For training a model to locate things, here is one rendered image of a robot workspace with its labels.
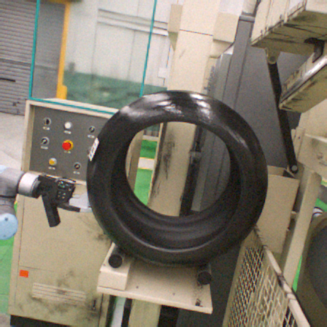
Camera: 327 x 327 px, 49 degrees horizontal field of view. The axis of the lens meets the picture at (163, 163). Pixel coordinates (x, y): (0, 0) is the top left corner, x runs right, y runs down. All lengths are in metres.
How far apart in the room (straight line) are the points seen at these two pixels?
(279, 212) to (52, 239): 1.16
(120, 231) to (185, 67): 0.65
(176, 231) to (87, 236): 0.69
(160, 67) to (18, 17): 3.81
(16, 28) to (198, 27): 9.24
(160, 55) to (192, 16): 8.73
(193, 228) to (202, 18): 0.77
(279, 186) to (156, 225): 0.48
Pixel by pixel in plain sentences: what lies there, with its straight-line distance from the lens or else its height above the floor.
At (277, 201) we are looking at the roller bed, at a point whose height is 1.10.
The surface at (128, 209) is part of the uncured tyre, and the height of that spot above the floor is 0.98.
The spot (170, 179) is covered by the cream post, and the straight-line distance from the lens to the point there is 1.42.
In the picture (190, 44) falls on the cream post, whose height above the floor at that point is 1.61.
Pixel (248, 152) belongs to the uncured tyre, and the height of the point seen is 1.31.
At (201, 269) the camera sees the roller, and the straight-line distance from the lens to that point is 1.16.
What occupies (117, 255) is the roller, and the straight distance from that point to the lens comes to 1.15.
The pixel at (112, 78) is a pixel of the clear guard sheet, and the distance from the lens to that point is 1.77.
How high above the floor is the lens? 1.45
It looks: 12 degrees down
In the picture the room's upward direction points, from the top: 10 degrees clockwise
